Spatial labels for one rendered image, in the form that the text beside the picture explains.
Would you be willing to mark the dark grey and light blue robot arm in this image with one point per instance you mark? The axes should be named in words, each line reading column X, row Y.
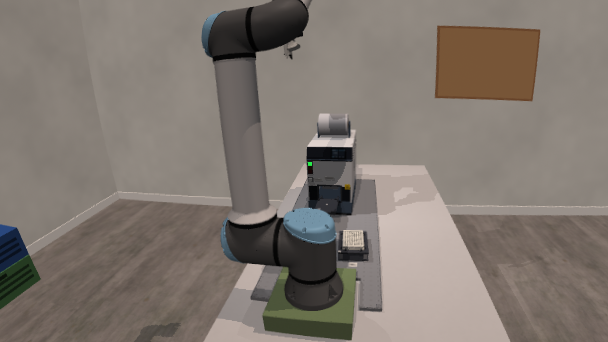
column 252, row 232

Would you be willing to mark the dark grey rectangular frame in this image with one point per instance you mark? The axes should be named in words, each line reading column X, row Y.
column 350, row 255

